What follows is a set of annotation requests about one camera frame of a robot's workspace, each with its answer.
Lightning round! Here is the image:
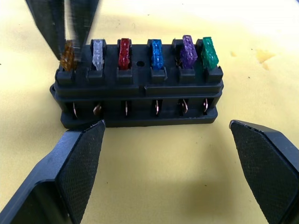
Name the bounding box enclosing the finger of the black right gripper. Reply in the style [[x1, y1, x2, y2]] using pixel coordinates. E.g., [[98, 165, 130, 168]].
[[66, 0, 100, 63], [25, 0, 69, 60]]

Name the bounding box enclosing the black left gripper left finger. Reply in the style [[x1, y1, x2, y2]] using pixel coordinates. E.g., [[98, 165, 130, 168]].
[[0, 119, 106, 224]]

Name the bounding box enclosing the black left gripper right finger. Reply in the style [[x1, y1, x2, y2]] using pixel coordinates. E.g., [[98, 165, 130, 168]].
[[229, 119, 299, 224]]

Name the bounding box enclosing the amber blade fuse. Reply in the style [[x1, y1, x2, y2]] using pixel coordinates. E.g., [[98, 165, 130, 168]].
[[59, 40, 77, 72]]

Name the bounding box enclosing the clear blade fuse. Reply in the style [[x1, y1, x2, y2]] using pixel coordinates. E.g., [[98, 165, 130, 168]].
[[91, 38, 105, 71]]

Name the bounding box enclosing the red blade fuse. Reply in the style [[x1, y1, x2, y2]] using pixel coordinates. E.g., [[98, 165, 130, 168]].
[[118, 38, 131, 70]]

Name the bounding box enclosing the blue blade fuse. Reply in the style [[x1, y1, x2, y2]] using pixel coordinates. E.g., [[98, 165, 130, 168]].
[[151, 39, 165, 70]]

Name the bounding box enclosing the black fuse box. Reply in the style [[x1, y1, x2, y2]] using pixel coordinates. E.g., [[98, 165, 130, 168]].
[[49, 38, 225, 129]]

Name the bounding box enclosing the purple blade fuse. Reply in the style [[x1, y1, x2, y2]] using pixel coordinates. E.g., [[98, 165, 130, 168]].
[[179, 35, 198, 70]]

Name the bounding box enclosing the green blade fuse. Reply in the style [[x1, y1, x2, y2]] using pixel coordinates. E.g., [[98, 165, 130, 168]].
[[201, 36, 220, 71]]

